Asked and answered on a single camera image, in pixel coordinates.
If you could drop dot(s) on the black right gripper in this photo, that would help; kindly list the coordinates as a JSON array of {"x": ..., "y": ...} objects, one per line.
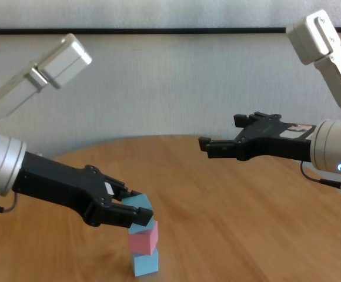
[{"x": 276, "y": 141}]

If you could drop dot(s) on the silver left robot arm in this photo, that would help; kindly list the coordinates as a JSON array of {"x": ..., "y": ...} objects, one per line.
[{"x": 3, "y": 164}]

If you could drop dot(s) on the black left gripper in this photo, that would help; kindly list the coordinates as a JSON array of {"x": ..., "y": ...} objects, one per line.
[{"x": 61, "y": 188}]

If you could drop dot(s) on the black wall rail strip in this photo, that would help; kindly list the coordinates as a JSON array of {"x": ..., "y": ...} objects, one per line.
[{"x": 170, "y": 30}]

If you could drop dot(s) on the blue cube block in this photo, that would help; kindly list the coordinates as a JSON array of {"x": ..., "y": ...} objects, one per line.
[
  {"x": 145, "y": 264},
  {"x": 139, "y": 210}
]

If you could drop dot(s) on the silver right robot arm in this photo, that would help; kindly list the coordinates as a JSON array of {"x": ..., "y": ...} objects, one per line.
[{"x": 335, "y": 147}]

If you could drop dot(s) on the pink cube block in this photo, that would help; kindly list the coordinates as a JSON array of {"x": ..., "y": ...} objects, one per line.
[{"x": 144, "y": 239}]

